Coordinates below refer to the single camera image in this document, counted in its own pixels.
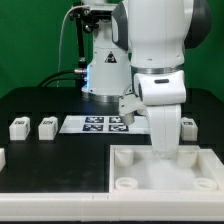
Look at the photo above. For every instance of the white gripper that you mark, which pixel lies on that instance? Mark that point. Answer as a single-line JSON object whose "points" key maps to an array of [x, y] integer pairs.
{"points": [[162, 95]]}

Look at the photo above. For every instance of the white square tabletop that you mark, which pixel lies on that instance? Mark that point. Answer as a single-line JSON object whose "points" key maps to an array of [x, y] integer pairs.
{"points": [[191, 168]]}

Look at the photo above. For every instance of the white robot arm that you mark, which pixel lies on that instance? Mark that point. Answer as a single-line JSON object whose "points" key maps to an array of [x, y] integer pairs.
{"points": [[138, 60]]}

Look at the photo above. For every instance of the white sheet with AprilTags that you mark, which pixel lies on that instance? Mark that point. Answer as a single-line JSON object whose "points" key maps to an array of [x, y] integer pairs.
{"points": [[103, 124]]}

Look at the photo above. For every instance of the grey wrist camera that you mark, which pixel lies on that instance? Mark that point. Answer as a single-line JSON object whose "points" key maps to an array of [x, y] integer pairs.
{"points": [[128, 105]]}

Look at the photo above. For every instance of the black camera on mount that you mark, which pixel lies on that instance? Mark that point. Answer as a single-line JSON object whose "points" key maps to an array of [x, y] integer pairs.
{"points": [[91, 15]]}

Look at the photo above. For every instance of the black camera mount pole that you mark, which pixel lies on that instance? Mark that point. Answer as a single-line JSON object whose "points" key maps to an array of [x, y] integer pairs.
{"points": [[81, 54]]}

